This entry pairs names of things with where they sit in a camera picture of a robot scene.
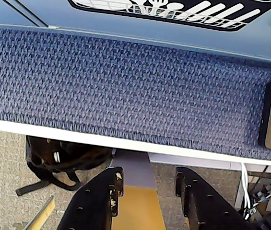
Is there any black backpack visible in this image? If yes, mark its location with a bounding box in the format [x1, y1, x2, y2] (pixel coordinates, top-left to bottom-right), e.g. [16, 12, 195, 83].
[15, 135, 114, 197]

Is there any wooden stick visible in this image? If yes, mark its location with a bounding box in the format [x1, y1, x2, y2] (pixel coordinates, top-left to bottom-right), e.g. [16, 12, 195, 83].
[24, 195, 55, 230]

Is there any white cable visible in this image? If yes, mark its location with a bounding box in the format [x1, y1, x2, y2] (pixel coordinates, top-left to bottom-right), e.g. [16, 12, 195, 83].
[240, 162, 251, 220]

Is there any dishwasher door with rack sticker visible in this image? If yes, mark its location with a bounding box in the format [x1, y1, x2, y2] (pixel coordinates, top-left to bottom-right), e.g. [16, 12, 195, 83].
[17, 0, 271, 65]

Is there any blue woven placemat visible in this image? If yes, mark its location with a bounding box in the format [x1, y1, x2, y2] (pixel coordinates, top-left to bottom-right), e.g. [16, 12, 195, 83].
[0, 26, 271, 161]

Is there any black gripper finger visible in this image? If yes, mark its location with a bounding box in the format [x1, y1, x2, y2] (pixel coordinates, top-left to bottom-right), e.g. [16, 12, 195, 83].
[56, 166, 125, 230]
[175, 166, 262, 230]

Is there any black cable bundle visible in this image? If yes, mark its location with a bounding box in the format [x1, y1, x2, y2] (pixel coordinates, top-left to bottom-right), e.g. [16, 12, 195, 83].
[250, 165, 271, 230]

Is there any yellow wooden board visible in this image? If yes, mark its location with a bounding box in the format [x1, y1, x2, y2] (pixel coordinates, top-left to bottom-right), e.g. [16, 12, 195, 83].
[112, 185, 167, 230]

